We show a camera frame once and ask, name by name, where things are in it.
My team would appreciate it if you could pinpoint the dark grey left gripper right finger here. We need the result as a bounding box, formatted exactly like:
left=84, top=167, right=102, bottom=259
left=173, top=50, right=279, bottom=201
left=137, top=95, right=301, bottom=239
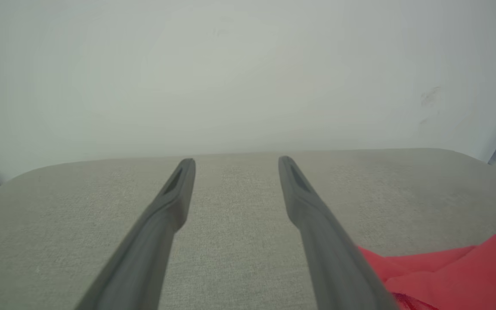
left=278, top=155, right=400, bottom=310

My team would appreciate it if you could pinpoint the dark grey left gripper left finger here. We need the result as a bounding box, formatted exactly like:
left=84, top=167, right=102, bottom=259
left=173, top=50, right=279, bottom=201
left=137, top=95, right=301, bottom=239
left=75, top=158, right=197, bottom=310

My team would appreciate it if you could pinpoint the red garment with white trim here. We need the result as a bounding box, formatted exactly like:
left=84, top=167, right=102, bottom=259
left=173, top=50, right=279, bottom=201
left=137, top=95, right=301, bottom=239
left=356, top=234, right=496, bottom=310

